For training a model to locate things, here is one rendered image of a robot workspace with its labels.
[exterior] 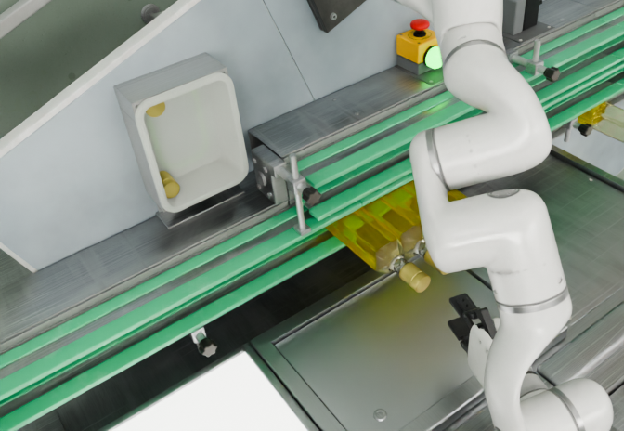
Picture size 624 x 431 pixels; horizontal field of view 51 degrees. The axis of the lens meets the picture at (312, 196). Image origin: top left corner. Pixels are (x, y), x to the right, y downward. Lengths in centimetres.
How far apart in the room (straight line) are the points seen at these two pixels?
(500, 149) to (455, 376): 49
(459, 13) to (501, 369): 45
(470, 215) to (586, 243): 74
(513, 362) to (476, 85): 33
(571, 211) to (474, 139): 77
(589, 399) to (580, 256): 61
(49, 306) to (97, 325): 9
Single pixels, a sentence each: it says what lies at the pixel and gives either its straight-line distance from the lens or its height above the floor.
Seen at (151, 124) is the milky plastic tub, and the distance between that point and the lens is 115.
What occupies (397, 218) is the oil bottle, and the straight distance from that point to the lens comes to 121.
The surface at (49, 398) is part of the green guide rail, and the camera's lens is 116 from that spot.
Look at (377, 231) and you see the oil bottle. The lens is 119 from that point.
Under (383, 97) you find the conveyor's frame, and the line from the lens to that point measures 132.
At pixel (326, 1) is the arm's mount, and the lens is 124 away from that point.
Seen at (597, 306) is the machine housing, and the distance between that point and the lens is 136.
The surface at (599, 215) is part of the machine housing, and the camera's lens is 157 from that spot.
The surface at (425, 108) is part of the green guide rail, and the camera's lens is 132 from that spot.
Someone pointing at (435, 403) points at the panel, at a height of 129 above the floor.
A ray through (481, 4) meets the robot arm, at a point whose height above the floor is 117.
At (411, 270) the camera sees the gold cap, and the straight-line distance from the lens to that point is 114.
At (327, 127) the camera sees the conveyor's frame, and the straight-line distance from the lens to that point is 124.
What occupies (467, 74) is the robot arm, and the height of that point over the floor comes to 123.
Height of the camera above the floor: 173
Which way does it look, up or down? 42 degrees down
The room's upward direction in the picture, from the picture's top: 130 degrees clockwise
